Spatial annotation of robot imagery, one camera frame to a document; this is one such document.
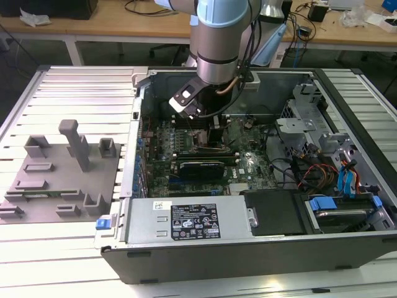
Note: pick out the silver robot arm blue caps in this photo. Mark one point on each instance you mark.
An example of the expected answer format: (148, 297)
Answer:
(217, 40)

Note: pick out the CPU socket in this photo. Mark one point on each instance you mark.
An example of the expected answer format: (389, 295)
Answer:
(200, 139)

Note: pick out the black RAM slot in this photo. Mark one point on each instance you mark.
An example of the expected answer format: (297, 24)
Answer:
(204, 156)
(231, 159)
(231, 162)
(204, 153)
(186, 125)

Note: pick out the black graphics card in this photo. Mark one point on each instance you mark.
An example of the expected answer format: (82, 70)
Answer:
(201, 170)

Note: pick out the green motherboard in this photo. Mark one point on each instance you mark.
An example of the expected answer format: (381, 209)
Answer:
(254, 174)

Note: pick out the blue expansion slot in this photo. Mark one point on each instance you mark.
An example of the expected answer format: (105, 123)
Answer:
(173, 179)

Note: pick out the grey metal disk bay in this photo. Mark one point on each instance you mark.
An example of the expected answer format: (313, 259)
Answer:
(294, 125)

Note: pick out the silver chipset heatsink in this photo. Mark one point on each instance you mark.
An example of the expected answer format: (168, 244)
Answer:
(238, 188)

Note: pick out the black power adapter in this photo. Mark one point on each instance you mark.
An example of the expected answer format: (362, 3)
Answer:
(304, 31)

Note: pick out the black plastic shroud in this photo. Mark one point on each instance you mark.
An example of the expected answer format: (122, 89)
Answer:
(273, 212)

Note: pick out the grey parts rack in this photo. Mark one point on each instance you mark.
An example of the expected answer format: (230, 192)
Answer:
(99, 174)

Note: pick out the grey power supply with label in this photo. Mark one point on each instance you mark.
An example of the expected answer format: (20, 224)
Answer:
(145, 223)

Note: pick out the small black box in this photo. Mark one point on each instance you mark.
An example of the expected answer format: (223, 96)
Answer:
(318, 13)

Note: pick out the wooden desk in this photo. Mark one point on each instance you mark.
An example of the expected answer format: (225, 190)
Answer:
(341, 34)
(93, 25)

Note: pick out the open black grey PC case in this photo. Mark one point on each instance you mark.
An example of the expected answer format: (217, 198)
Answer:
(217, 264)

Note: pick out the blue case latch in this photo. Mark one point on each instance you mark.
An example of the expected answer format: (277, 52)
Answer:
(103, 224)

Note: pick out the clear plastic bag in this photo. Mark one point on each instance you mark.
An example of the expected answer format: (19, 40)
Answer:
(352, 17)

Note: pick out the grey flat box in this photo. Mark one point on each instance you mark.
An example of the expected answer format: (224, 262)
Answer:
(345, 3)

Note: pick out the white box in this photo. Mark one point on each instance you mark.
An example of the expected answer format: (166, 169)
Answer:
(373, 19)

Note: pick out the green RAM stick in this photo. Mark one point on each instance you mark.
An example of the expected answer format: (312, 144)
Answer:
(46, 194)

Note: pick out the large black box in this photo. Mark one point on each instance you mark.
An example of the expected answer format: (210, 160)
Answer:
(46, 7)

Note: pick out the crumpled white paper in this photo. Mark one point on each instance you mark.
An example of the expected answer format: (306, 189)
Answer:
(34, 19)

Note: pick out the blue box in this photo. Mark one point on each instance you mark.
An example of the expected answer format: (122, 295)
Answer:
(390, 6)

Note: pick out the white wrist camera black mount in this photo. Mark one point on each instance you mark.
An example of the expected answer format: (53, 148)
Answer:
(186, 93)

